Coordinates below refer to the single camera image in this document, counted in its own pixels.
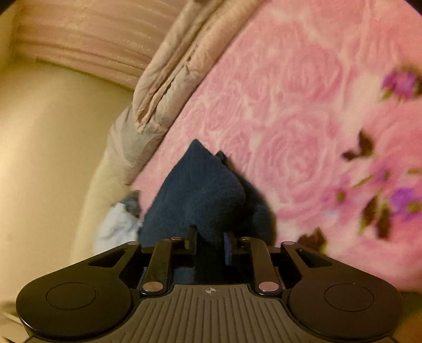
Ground dark navy fleece garment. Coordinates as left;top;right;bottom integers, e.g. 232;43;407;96
138;139;276;284

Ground pink striped curtain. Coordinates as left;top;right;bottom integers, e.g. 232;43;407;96
14;0;185;89

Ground light blue cloth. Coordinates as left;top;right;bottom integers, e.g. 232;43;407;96
92;190;143;254

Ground beige pink folded quilt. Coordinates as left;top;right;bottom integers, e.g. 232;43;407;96
105;1;262;185

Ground pink rose pattern blanket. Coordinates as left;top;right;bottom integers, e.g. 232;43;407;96
133;1;421;291

